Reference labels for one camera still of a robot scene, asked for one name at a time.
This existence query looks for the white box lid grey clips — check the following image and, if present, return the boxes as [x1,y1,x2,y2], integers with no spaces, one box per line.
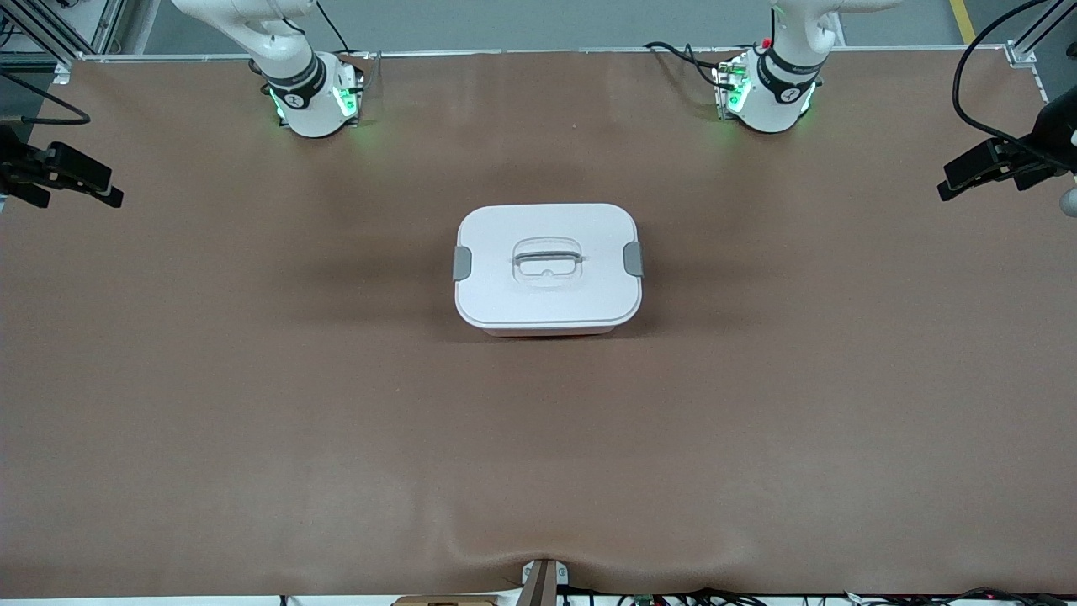
[453,203,645,329]

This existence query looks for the pink plastic storage box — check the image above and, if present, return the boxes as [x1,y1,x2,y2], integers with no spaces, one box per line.
[481,322,619,338]

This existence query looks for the brown table mat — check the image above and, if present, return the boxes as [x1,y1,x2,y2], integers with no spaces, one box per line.
[0,46,1077,600]

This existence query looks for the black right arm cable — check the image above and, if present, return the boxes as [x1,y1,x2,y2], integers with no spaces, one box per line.
[0,67,92,125]

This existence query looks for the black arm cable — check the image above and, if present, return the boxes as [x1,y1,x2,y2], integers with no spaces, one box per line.
[0,67,92,125]
[952,0,1053,152]

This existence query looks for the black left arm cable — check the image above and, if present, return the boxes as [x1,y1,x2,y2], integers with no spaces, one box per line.
[952,0,1053,152]

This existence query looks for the aluminium frame profile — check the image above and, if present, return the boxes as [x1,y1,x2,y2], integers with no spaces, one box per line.
[1007,0,1077,66]
[0,0,161,83]

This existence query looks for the black base power cable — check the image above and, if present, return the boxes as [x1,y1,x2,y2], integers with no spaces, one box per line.
[316,0,361,60]
[644,40,726,89]

